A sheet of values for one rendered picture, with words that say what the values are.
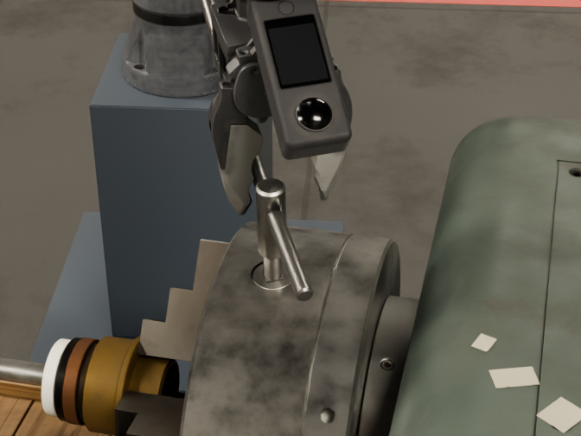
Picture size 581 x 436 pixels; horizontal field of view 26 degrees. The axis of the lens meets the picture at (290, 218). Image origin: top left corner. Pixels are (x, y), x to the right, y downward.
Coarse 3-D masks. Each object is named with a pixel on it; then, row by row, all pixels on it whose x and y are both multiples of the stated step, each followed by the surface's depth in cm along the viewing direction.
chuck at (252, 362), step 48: (240, 240) 101; (336, 240) 102; (240, 288) 96; (288, 288) 96; (240, 336) 94; (288, 336) 93; (192, 384) 93; (240, 384) 92; (288, 384) 92; (192, 432) 92; (240, 432) 92; (288, 432) 91
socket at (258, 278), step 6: (282, 264) 98; (258, 270) 98; (264, 270) 98; (252, 276) 97; (258, 276) 97; (258, 282) 97; (264, 282) 97; (270, 282) 97; (276, 282) 97; (282, 282) 96; (288, 282) 96; (264, 288) 96; (270, 288) 96; (276, 288) 96
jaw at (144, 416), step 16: (128, 400) 104; (144, 400) 105; (160, 400) 105; (176, 400) 105; (128, 416) 103; (144, 416) 102; (160, 416) 102; (176, 416) 102; (128, 432) 100; (144, 432) 100; (160, 432) 100; (176, 432) 101
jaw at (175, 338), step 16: (208, 240) 108; (208, 256) 108; (208, 272) 107; (176, 288) 108; (208, 288) 107; (176, 304) 108; (192, 304) 107; (144, 320) 108; (160, 320) 111; (176, 320) 107; (192, 320) 107; (144, 336) 108; (160, 336) 108; (176, 336) 107; (192, 336) 107; (144, 352) 108; (160, 352) 107; (176, 352) 107; (192, 352) 107
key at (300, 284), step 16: (208, 0) 107; (208, 16) 106; (256, 160) 96; (256, 176) 95; (272, 224) 91; (288, 240) 89; (288, 256) 88; (288, 272) 87; (304, 272) 87; (304, 288) 85
